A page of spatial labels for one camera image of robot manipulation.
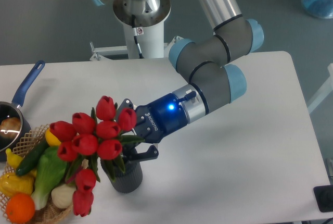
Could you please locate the red tulip bouquet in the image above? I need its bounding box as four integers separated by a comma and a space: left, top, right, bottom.
49, 96, 143, 217

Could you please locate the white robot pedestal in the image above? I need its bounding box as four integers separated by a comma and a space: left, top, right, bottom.
90, 0, 183, 60

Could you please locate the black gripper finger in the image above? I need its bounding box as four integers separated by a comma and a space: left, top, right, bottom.
123, 143, 159, 161
114, 99, 137, 124

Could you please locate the blue handled saucepan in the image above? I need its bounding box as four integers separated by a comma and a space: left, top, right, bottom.
1, 60, 45, 162

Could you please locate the white garlic bulb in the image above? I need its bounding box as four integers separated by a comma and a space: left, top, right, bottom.
51, 184, 76, 209

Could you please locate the brown bread roll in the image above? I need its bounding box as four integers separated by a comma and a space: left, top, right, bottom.
1, 117, 21, 140

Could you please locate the green bok choy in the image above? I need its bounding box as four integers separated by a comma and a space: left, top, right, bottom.
31, 146, 67, 210

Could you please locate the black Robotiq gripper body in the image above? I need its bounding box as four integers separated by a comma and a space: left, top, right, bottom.
134, 93, 188, 144

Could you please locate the dark grey ribbed vase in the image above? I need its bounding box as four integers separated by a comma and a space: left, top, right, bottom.
100, 155, 143, 193

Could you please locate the white frame at right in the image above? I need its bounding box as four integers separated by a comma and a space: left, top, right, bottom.
306, 63, 332, 114

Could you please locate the orange fruit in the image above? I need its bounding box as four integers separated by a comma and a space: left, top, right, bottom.
5, 193, 35, 223

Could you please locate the yellow banana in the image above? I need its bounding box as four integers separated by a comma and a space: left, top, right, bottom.
5, 148, 37, 178

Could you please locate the woven wicker basket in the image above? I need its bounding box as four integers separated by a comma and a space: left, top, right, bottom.
1, 125, 73, 223

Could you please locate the yellow corn cob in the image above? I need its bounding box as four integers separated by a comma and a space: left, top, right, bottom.
1, 172, 34, 198

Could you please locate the black device at edge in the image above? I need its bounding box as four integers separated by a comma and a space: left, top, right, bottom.
313, 185, 333, 213

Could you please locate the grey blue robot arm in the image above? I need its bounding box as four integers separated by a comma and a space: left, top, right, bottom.
92, 0, 264, 163

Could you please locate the green cucumber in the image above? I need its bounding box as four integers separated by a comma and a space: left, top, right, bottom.
15, 139, 49, 176

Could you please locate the yellow squash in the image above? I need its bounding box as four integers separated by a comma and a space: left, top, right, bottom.
45, 128, 61, 146

